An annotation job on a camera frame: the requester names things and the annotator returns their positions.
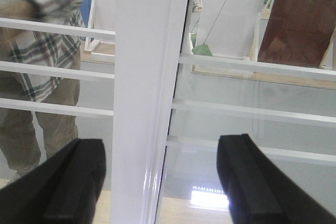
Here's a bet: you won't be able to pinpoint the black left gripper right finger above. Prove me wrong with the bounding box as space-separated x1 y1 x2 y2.
216 134 335 223

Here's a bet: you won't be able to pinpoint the brown wooden door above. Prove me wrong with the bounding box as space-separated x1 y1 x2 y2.
258 0 335 68

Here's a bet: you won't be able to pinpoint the white fixed glass door panel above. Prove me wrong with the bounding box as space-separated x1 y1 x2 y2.
1 0 188 223

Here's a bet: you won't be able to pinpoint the white framed sliding glass door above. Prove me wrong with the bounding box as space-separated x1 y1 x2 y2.
155 0 335 223

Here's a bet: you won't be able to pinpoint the wooden platform with white edge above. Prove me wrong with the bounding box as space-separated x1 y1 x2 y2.
192 9 335 90

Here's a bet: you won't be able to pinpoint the person in plaid shirt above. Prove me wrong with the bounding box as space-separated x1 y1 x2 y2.
1 0 84 180

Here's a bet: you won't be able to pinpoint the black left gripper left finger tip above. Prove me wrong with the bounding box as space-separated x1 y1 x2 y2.
1 139 106 223

